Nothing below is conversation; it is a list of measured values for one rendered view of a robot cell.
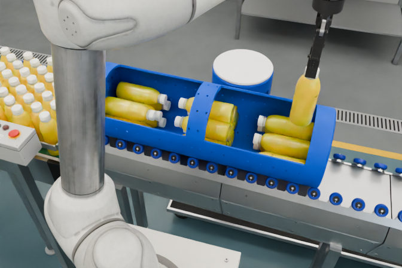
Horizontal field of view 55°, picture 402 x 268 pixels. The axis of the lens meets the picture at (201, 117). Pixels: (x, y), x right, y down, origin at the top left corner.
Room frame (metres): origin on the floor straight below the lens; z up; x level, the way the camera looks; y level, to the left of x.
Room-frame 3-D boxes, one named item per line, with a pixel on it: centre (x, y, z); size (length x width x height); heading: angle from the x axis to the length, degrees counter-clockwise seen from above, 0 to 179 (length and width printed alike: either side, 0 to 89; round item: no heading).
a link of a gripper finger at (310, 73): (0.87, -0.31, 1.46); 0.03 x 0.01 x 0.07; 73
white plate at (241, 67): (1.48, -0.19, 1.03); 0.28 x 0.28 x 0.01
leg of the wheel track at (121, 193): (1.10, 0.38, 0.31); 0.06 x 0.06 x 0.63; 72
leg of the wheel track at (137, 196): (1.23, 0.34, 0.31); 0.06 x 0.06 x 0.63; 72
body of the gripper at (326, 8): (0.90, -0.31, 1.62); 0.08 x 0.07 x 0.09; 163
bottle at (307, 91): (0.90, -0.31, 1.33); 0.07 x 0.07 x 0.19
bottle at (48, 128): (1.07, 0.59, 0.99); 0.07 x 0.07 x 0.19
